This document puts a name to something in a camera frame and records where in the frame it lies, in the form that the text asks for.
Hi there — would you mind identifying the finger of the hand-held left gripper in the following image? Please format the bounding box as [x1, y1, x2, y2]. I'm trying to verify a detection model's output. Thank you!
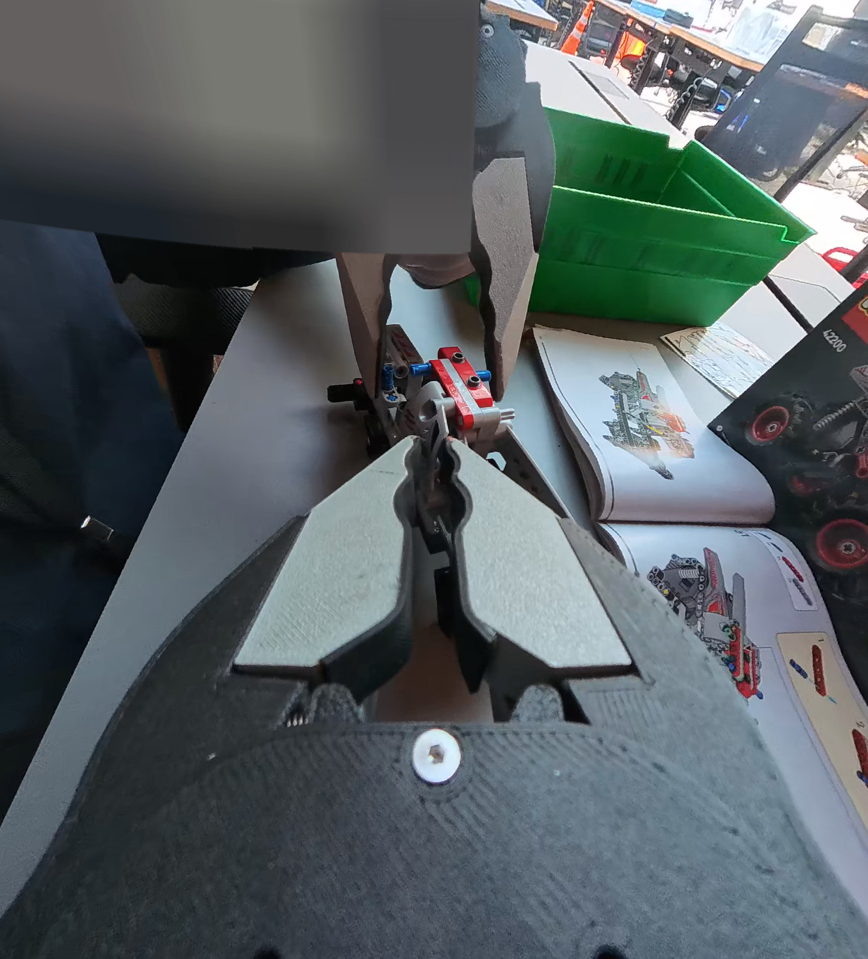
[471, 153, 540, 403]
[337, 255, 398, 392]

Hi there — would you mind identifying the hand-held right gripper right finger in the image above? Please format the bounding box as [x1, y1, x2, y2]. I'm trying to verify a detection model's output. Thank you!
[443, 441, 633, 722]

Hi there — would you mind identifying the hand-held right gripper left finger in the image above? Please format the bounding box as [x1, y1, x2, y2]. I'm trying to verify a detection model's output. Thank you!
[233, 437, 424, 703]

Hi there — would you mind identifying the grey black lego model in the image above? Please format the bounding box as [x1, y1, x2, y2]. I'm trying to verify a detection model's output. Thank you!
[327, 324, 577, 638]

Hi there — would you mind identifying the red lego beam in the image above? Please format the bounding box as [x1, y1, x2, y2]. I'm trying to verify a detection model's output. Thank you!
[413, 346, 496, 432]

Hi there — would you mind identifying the lego instruction booklet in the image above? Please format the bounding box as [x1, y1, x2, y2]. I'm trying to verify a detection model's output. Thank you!
[530, 324, 868, 900]

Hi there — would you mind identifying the black lego box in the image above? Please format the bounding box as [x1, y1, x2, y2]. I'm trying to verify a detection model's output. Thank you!
[707, 253, 868, 758]

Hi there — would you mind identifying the person's left hand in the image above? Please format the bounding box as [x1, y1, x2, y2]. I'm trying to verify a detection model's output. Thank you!
[404, 253, 476, 289]

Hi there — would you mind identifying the orange traffic cone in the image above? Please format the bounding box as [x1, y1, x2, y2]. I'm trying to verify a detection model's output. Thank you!
[560, 0, 596, 55]

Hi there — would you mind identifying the grey side table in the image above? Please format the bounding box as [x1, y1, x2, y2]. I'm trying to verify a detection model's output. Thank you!
[520, 41, 693, 147]

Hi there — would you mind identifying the green plastic bin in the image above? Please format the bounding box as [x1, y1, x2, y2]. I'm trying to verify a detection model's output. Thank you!
[542, 107, 816, 244]
[550, 183, 783, 286]
[464, 251, 772, 327]

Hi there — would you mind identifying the black chair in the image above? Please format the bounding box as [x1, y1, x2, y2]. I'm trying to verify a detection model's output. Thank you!
[97, 236, 338, 432]

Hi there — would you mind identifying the wooden workbench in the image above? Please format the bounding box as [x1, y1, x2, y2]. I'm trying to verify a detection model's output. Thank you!
[599, 0, 772, 128]

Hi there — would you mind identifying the white sticker sheet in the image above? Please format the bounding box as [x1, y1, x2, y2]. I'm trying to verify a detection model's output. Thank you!
[660, 322, 777, 400]

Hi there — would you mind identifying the black display panel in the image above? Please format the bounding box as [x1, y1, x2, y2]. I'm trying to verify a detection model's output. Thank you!
[700, 6, 868, 203]

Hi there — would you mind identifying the person's dark blue clothing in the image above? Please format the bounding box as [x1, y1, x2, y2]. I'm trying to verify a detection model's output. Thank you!
[0, 213, 188, 893]

